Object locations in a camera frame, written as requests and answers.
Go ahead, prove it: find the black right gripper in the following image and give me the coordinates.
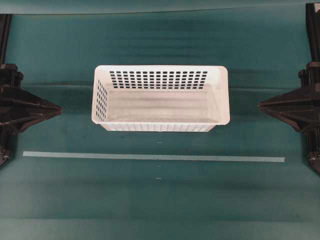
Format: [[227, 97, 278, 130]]
[[258, 61, 320, 133]]

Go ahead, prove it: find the white perforated plastic basket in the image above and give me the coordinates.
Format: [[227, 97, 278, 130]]
[[91, 65, 231, 133]]

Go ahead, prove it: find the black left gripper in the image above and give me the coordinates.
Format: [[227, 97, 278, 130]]
[[0, 64, 62, 133]]

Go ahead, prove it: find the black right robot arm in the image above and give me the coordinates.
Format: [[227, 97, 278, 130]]
[[258, 2, 320, 173]]

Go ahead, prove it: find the light green tape strip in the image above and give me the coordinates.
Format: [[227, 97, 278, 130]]
[[22, 151, 285, 163]]

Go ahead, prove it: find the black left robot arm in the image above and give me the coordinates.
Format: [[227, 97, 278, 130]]
[[0, 13, 62, 167]]

